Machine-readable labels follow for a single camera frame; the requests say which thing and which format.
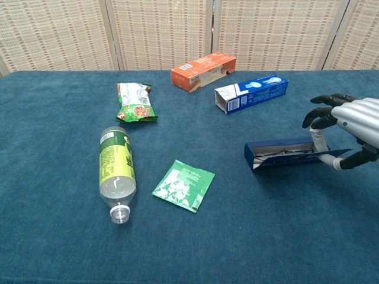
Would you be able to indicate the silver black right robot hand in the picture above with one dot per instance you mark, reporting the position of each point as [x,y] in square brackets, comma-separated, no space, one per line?
[358,118]

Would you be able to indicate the blue cardboard box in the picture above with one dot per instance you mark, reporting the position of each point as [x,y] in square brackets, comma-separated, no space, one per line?
[284,162]

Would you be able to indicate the blue light bulb box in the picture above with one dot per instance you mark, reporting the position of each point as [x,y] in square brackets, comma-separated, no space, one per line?
[257,94]

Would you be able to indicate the orange cardboard box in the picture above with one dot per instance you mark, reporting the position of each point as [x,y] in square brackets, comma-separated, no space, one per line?
[201,68]

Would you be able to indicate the woven bamboo screen panel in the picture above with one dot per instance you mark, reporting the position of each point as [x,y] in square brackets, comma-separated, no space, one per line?
[278,29]
[3,68]
[361,38]
[53,32]
[163,29]

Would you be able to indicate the green square sachet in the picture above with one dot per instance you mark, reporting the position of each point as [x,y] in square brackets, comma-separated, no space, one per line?
[183,185]

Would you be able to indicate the green snack bag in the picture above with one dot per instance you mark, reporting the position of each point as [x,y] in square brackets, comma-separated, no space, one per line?
[134,103]

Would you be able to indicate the plastic bottle yellow-green label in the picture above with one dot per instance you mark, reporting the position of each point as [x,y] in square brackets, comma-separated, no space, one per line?
[117,159]

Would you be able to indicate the blue felt table cover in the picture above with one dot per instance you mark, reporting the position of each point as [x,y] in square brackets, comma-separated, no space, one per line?
[44,148]

